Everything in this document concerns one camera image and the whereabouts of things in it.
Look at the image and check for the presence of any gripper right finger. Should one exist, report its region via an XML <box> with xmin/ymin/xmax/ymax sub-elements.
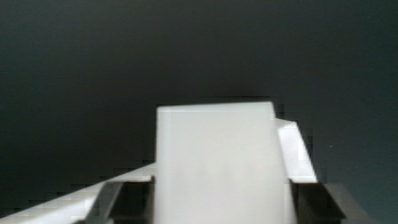
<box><xmin>292</xmin><ymin>182</ymin><xmax>381</xmax><ymax>224</ymax></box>

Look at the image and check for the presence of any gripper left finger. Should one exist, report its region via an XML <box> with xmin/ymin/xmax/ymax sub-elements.
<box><xmin>74</xmin><ymin>181</ymin><xmax>155</xmax><ymax>224</ymax></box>

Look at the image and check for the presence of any white stool leg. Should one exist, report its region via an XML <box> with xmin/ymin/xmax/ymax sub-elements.
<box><xmin>155</xmin><ymin>102</ymin><xmax>298</xmax><ymax>224</ymax></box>

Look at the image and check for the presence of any white front barrier wall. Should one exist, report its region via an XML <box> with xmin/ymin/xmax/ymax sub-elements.
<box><xmin>0</xmin><ymin>164</ymin><xmax>157</xmax><ymax>224</ymax></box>

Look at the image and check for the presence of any white barrier wall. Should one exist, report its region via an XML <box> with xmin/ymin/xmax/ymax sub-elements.
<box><xmin>0</xmin><ymin>164</ymin><xmax>157</xmax><ymax>224</ymax></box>
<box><xmin>276</xmin><ymin>119</ymin><xmax>319</xmax><ymax>183</ymax></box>

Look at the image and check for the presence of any white right barrier wall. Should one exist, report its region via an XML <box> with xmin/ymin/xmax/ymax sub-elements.
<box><xmin>276</xmin><ymin>119</ymin><xmax>319</xmax><ymax>183</ymax></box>

